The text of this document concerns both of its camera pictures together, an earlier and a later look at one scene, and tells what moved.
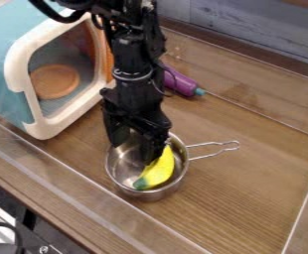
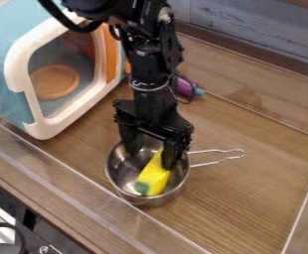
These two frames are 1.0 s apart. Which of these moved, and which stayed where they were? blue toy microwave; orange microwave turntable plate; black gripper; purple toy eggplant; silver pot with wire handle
Moved: black gripper; silver pot with wire handle
Stayed: purple toy eggplant; blue toy microwave; orange microwave turntable plate
